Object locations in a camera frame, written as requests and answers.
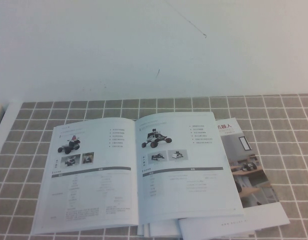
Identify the white product manual book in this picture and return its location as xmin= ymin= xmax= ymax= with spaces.
xmin=31 ymin=111 xmax=245 ymax=230

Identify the white booklet stack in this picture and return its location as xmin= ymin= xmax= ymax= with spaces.
xmin=137 ymin=214 xmax=256 ymax=240

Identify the brochure with red title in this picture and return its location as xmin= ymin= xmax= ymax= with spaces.
xmin=215 ymin=117 xmax=291 ymax=232

